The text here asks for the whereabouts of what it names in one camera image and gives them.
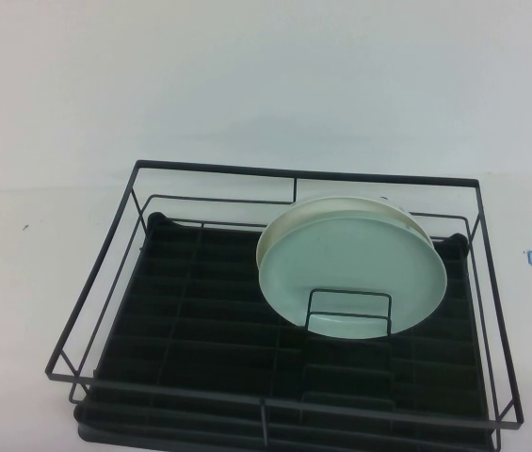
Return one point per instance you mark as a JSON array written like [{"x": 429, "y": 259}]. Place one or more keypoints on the pale green round plate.
[{"x": 341, "y": 263}]

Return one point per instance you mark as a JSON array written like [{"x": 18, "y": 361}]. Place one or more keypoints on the white round plate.
[{"x": 294, "y": 214}]

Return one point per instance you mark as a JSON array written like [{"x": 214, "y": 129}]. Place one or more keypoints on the black plastic drip tray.
[{"x": 228, "y": 329}]

